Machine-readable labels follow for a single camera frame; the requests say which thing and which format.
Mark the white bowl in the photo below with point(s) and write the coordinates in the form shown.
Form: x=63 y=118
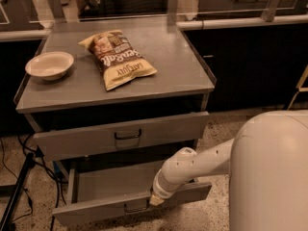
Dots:
x=50 y=66

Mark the wheeled cart frame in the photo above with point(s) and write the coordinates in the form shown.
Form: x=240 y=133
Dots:
x=300 y=87

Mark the black tripod leg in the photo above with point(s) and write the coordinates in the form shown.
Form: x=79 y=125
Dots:
x=17 y=187

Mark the grey top drawer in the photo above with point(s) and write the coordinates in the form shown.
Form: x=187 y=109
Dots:
x=85 y=141

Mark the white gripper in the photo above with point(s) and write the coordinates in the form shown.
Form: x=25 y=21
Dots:
x=160 y=192

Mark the grey background counter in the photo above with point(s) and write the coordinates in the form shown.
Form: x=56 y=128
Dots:
x=220 y=9

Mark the grey metal drawer cabinet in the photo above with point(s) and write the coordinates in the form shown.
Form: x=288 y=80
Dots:
x=180 y=86

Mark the grey drawer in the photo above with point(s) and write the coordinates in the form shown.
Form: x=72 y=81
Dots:
x=107 y=193
x=85 y=141

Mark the white horizontal rail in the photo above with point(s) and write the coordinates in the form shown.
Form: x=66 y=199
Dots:
x=241 y=22

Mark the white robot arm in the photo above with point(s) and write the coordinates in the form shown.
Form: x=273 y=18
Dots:
x=267 y=165

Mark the sea salt chips bag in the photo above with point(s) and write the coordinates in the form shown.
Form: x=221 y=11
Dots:
x=120 y=62

